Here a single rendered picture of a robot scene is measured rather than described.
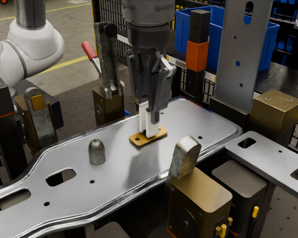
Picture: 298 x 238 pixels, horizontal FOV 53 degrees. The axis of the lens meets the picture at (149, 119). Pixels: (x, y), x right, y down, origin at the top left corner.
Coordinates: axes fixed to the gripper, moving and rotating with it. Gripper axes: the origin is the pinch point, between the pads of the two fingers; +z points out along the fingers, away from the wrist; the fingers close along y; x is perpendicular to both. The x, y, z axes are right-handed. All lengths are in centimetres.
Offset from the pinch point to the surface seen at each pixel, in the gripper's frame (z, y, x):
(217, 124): 4.7, 5.8, 15.7
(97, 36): -14.2, -15.7, -1.9
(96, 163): 4.1, 1.3, -13.7
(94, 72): 105, -253, 115
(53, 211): 4.6, 6.8, -24.8
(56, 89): 105, -237, 62
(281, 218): 35, 21, 31
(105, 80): -4.4, -13.8, -1.9
